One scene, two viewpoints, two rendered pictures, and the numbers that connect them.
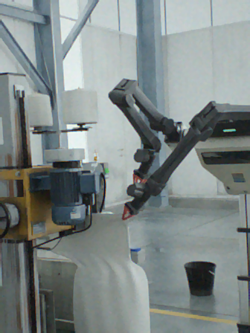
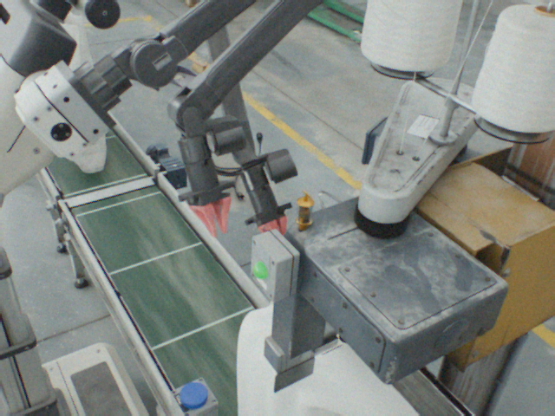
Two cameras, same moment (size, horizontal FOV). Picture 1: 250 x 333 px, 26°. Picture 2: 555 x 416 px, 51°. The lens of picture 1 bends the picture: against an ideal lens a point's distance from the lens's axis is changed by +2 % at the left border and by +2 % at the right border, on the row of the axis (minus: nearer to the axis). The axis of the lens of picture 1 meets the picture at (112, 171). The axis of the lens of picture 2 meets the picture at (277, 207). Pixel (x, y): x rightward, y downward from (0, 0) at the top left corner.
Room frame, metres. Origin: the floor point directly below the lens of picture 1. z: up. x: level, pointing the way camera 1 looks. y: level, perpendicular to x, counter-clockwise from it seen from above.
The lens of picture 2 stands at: (3.56, 0.34, 1.93)
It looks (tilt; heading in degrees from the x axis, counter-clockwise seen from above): 36 degrees down; 203
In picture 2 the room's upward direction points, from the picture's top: 4 degrees clockwise
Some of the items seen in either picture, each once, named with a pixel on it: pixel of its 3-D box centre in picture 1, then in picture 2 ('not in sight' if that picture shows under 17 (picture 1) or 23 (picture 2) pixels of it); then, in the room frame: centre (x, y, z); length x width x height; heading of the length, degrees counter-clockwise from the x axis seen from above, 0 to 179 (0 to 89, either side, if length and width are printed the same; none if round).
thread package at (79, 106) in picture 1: (79, 107); (412, 15); (2.50, 0.14, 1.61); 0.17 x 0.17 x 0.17
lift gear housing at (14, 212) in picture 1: (6, 215); not in sight; (2.36, 0.48, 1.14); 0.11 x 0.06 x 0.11; 57
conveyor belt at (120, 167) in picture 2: not in sight; (46, 101); (1.24, -2.15, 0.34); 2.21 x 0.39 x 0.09; 57
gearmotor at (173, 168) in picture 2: not in sight; (161, 164); (1.50, -1.16, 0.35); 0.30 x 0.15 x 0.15; 57
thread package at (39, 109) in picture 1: (36, 111); (532, 65); (2.64, 0.35, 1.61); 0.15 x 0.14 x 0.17; 57
